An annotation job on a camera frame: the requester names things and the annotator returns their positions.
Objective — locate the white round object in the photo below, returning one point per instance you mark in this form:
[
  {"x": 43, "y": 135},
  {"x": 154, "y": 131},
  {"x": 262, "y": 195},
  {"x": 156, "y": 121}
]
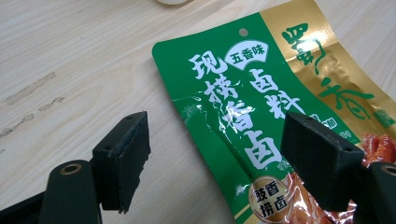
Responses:
[{"x": 173, "y": 1}]

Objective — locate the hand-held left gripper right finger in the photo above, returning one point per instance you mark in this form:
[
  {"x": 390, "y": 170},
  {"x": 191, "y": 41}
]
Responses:
[{"x": 320, "y": 161}]

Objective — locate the green and gold seasoning packet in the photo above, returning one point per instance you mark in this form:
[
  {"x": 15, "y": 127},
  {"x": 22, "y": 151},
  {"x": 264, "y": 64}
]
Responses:
[{"x": 236, "y": 102}]

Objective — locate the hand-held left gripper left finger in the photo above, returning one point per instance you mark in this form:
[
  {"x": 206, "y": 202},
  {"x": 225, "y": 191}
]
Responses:
[{"x": 120, "y": 168}]

